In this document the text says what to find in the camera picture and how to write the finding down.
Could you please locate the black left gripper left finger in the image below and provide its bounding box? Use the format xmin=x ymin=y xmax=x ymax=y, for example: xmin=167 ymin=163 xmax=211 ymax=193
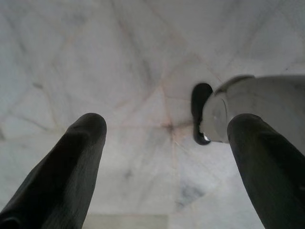
xmin=0 ymin=113 xmax=107 ymax=229

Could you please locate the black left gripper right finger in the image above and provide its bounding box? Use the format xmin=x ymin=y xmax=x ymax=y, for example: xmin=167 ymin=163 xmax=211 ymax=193
xmin=226 ymin=113 xmax=305 ymax=229

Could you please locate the black robot foot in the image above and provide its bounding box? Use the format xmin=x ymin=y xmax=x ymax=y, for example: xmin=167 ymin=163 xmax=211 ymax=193
xmin=191 ymin=82 xmax=214 ymax=146

